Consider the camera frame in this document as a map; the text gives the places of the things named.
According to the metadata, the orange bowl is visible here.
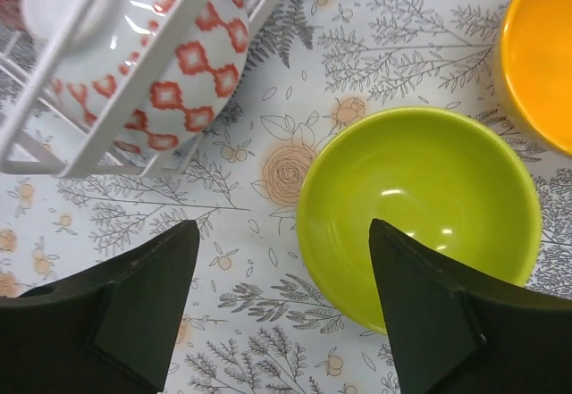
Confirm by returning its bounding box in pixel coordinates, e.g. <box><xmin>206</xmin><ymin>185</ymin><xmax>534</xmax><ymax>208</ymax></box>
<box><xmin>493</xmin><ymin>0</ymin><xmax>571</xmax><ymax>156</ymax></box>

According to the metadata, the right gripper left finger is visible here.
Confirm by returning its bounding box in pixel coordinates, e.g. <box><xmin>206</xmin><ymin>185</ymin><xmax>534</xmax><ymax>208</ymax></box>
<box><xmin>1</xmin><ymin>220</ymin><xmax>199</xmax><ymax>393</ymax></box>

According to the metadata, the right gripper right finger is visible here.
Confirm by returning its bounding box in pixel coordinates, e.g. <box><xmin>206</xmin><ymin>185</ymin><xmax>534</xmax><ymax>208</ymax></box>
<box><xmin>369</xmin><ymin>219</ymin><xmax>571</xmax><ymax>393</ymax></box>

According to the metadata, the white wire dish rack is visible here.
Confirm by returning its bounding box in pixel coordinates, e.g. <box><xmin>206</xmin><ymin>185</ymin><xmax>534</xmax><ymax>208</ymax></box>
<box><xmin>1</xmin><ymin>0</ymin><xmax>280</xmax><ymax>178</ymax></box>

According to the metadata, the red diamond patterned bowl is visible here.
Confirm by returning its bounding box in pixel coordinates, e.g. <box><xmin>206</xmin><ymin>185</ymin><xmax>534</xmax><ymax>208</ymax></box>
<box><xmin>48</xmin><ymin>0</ymin><xmax>249</xmax><ymax>155</ymax></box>

